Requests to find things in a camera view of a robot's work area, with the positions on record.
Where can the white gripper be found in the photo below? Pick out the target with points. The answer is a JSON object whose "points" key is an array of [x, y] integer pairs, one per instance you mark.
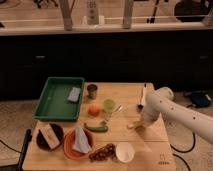
{"points": [[146, 120]]}

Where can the yellow banana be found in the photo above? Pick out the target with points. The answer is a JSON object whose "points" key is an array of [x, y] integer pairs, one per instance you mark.
{"points": [[135, 125]]}

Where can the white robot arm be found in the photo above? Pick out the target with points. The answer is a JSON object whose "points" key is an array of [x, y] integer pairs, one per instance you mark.
{"points": [[160, 101]]}

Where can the green plastic cup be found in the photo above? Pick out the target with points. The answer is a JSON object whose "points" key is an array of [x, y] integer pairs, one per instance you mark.
{"points": [[108, 105]]}

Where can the dark metal cup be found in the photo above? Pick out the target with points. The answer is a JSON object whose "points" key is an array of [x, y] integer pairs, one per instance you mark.
{"points": [[92, 91]]}

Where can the white bowl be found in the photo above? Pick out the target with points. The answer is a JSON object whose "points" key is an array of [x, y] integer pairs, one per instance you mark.
{"points": [[124, 152]]}

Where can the green cucumber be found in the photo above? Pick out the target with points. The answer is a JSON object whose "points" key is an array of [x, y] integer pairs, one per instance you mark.
{"points": [[99, 129]]}

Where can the purple grape bunch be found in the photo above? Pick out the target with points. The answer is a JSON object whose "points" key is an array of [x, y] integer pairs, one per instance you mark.
{"points": [[104, 153]]}

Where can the orange fruit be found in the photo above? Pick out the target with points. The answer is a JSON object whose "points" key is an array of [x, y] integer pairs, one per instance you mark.
{"points": [[94, 110]]}

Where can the light blue cloth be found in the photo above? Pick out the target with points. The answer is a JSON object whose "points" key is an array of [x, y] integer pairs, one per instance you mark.
{"points": [[81, 143]]}

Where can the grey blue sponge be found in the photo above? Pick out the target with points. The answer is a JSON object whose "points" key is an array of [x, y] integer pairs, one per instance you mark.
{"points": [[74, 94]]}

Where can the orange bowl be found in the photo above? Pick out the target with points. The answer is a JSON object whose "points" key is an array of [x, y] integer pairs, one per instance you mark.
{"points": [[69, 142]]}

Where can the dark brown bowl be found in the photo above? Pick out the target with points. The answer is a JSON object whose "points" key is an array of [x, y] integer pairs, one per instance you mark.
{"points": [[41, 142]]}

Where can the green plastic tray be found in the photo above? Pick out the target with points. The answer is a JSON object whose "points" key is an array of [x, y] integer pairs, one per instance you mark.
{"points": [[54, 105]]}

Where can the white black box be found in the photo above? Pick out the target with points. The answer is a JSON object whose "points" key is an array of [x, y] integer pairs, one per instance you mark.
{"points": [[50, 136]]}

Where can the black post left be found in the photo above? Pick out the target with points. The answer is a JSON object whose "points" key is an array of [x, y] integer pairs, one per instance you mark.
{"points": [[27, 139]]}

